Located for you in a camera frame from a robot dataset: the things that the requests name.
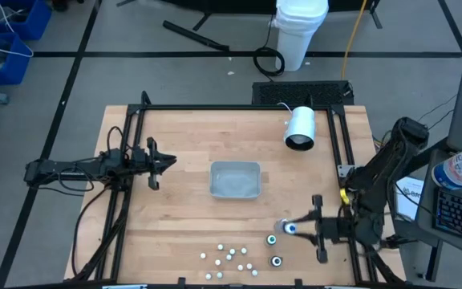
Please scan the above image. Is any black power cable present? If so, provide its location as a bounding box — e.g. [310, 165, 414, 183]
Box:
[70, 187, 110, 278]

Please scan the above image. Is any black stand leg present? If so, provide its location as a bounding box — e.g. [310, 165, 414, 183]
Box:
[369, 0, 383, 30]

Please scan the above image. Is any black perforated computer case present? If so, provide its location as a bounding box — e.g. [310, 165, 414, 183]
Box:
[251, 79, 355, 107]

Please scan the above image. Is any white plastic bin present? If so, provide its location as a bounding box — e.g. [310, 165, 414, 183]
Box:
[209, 161, 262, 201]

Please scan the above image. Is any black equipment stand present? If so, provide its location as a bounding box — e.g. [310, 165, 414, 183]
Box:
[116, 0, 280, 32]

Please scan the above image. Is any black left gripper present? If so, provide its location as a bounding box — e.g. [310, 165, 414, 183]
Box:
[128, 136, 178, 191]

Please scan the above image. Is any white wipes canister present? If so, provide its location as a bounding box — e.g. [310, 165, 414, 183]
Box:
[431, 140, 462, 191]

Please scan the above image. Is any black aluminium table frame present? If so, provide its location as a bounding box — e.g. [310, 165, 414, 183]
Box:
[64, 91, 407, 289]

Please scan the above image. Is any blue plastic storage bin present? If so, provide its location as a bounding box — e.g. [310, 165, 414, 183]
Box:
[0, 0, 53, 41]
[0, 32, 34, 88]

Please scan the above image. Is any white plastic trash can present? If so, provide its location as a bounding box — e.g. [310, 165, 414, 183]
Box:
[270, 0, 330, 72]

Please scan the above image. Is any black backlit keyboard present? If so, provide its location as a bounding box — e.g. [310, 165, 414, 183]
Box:
[432, 188, 462, 246]

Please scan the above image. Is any black coiled cable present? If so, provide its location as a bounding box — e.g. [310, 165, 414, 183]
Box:
[253, 14, 286, 81]

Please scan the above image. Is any yellow cable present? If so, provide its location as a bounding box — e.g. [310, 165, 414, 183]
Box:
[340, 0, 369, 80]

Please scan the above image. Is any black clamp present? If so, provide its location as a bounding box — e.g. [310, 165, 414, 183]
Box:
[383, 234, 419, 250]

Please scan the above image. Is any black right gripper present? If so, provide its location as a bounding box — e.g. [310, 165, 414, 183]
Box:
[290, 195, 355, 265]

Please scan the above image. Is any black tube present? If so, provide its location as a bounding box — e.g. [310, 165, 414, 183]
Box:
[162, 19, 231, 52]

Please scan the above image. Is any white paper sheet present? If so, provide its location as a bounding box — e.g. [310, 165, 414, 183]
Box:
[395, 176, 425, 223]

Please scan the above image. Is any grey keyboard desk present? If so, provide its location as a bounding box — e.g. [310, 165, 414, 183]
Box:
[414, 148, 462, 264]

